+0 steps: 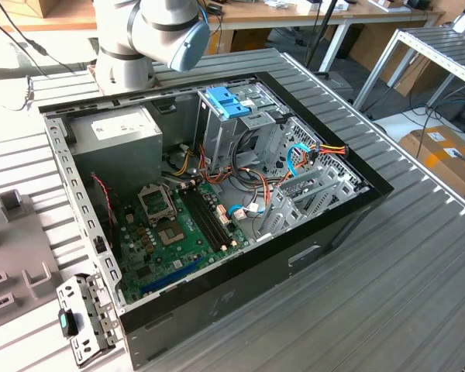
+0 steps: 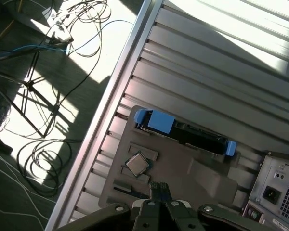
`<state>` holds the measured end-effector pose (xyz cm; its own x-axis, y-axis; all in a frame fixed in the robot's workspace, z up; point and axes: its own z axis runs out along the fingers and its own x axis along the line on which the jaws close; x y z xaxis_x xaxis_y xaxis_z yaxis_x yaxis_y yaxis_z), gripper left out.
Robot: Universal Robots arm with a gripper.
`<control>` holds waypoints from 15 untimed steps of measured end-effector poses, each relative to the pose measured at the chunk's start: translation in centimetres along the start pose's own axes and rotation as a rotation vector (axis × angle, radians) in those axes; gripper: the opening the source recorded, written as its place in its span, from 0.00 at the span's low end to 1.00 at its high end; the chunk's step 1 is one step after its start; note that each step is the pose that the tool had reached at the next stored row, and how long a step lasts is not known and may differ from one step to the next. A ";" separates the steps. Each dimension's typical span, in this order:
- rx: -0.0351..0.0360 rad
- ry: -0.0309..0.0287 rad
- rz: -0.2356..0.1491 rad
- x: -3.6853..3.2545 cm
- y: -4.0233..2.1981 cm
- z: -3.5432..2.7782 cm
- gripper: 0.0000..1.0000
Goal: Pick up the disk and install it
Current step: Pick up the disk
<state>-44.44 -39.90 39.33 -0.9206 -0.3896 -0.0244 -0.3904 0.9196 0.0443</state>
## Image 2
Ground thin tangled cables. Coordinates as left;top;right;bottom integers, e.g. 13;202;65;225
62;0;113;58

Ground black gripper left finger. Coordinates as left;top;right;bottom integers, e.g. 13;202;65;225
54;181;162;231

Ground silver CPU chip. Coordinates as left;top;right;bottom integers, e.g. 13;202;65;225
125;151;151;178

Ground white power strip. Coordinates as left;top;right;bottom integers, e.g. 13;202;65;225
44;7;74;44

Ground black coiled floor cable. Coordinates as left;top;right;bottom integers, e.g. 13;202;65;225
16;138;73;196

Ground grey parts rack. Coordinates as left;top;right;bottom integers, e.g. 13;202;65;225
98;104;241;210

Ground grey power supply unit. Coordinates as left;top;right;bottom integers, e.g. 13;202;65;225
249;163;289;218

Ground open black PC case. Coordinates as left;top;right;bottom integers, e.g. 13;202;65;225
240;149;289;231

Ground white floor cable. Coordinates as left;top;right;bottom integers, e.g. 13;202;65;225
0;144;57;231

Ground dark power adapter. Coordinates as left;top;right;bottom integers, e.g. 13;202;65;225
0;137;14;155

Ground black floor tripod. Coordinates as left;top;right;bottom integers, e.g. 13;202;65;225
0;44;79;139

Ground hard disk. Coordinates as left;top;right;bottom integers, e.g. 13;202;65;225
133;108;238;159

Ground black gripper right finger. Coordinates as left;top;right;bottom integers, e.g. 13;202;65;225
159;182;276;231

